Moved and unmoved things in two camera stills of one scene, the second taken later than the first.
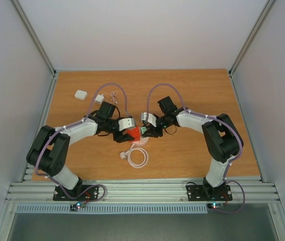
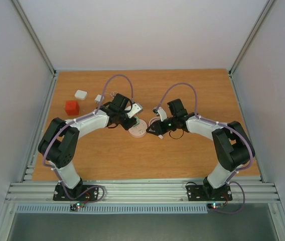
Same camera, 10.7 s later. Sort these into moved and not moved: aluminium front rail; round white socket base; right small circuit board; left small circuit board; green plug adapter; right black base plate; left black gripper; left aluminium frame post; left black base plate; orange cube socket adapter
Moved: green plug adapter; orange cube socket adapter; round white socket base; left black gripper
Not moved: left black base plate; right small circuit board; aluminium front rail; left small circuit board; left aluminium frame post; right black base plate
